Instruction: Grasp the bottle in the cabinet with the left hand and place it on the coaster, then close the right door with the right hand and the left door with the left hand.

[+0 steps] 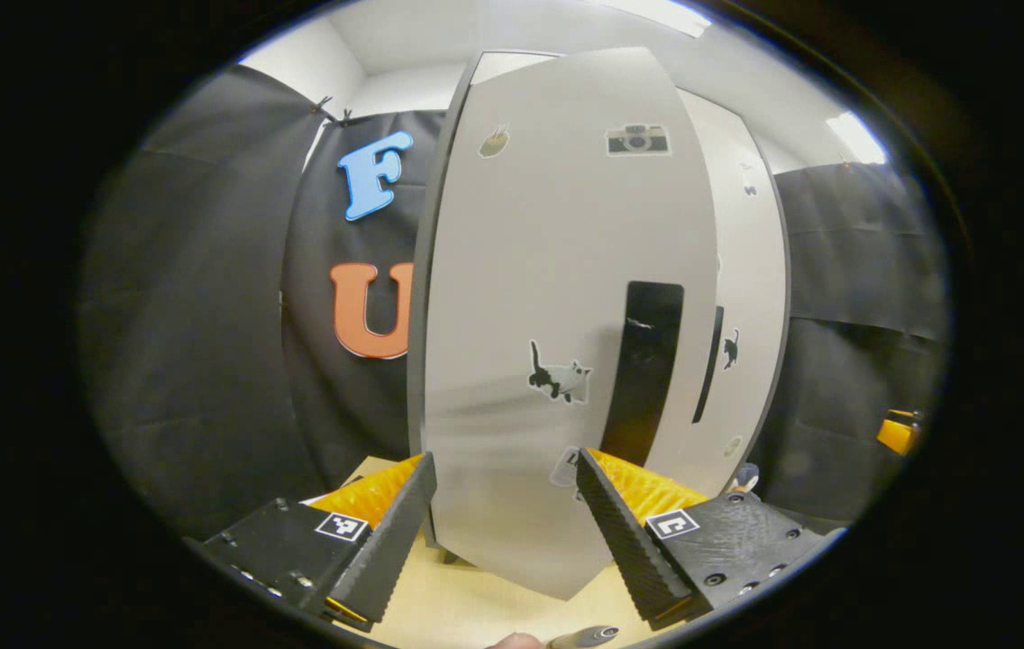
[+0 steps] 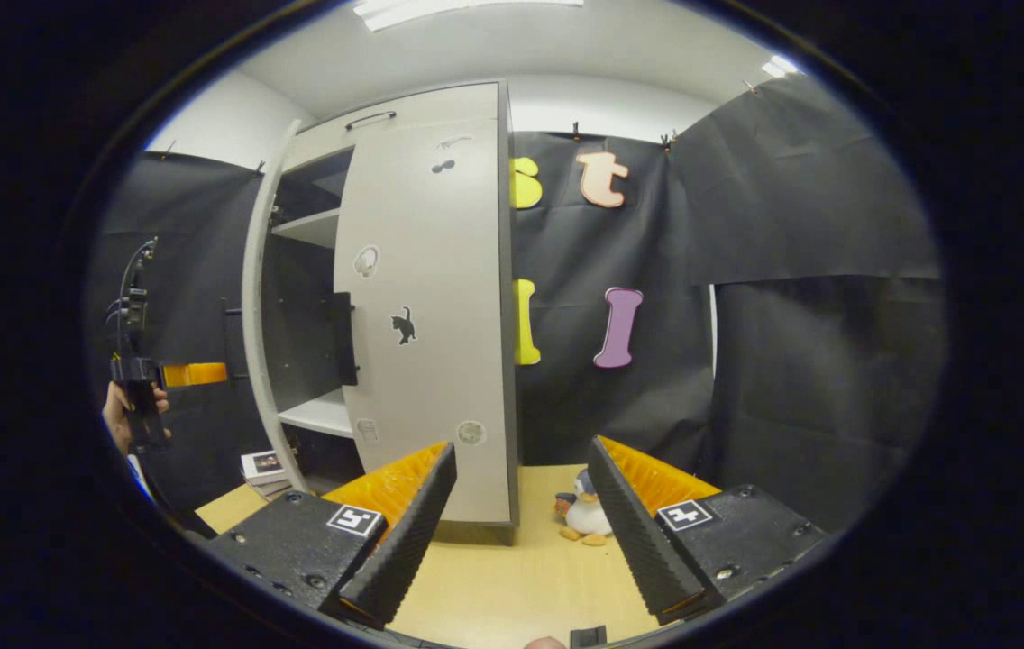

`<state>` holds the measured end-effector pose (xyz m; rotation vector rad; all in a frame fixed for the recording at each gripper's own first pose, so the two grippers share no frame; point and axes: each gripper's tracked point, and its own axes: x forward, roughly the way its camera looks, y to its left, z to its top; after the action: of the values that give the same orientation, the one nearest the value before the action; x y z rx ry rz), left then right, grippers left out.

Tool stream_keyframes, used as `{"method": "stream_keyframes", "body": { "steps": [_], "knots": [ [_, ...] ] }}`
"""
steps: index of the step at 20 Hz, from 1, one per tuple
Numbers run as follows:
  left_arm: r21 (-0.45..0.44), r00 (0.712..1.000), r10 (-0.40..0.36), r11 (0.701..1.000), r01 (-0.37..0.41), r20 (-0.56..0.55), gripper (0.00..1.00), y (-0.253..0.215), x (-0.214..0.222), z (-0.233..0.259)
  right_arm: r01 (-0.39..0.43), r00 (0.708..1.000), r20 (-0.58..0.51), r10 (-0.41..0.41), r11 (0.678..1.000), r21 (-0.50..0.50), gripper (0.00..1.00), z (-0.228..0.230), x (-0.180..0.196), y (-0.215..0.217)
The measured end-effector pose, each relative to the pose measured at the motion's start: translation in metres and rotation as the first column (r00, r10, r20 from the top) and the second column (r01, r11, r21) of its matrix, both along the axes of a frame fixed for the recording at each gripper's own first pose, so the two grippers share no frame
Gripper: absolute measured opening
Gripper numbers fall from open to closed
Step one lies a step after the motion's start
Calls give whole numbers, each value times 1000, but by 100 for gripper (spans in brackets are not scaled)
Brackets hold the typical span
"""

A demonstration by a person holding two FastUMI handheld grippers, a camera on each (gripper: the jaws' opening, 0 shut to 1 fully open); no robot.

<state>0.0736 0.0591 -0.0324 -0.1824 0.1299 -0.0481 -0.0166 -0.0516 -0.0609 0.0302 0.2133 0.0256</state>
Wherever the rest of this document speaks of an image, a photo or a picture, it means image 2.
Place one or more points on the long ceiling light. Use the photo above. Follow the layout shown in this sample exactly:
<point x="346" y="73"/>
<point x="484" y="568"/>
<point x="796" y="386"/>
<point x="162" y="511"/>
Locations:
<point x="467" y="9"/>

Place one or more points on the grey cabinet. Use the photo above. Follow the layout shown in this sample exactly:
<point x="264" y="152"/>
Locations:
<point x="296" y="297"/>

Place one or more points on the grey cabinet drawer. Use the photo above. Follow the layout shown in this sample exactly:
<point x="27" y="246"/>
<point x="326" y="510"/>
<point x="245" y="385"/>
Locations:
<point x="458" y="104"/>

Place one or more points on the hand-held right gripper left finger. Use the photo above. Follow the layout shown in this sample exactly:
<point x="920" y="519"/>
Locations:
<point x="408" y="532"/>

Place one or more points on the penguin plush toy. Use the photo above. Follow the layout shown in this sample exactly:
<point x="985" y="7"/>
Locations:
<point x="589" y="514"/>

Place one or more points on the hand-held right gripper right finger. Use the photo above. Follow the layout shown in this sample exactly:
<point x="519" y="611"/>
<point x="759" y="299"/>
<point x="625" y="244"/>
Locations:
<point x="634" y="532"/>

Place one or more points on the small ceiling light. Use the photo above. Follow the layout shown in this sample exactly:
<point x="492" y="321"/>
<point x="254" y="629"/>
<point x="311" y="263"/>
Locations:
<point x="780" y="66"/>

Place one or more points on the grey cabinet door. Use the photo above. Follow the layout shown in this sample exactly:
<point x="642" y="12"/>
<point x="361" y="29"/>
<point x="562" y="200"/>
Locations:
<point x="255" y="315"/>
<point x="440" y="270"/>

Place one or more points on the stack of books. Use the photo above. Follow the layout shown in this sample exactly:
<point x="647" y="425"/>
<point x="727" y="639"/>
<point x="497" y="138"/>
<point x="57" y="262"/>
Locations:
<point x="264" y="464"/>

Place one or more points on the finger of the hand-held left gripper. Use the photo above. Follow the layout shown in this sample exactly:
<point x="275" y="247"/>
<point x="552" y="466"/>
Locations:
<point x="196" y="374"/>

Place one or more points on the grey cabinet shelf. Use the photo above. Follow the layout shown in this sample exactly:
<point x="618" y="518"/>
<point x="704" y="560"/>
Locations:
<point x="314" y="227"/>
<point x="323" y="415"/>

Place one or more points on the black backdrop cloth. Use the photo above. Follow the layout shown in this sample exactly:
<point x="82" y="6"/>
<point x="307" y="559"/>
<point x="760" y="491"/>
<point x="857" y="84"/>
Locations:
<point x="791" y="361"/>

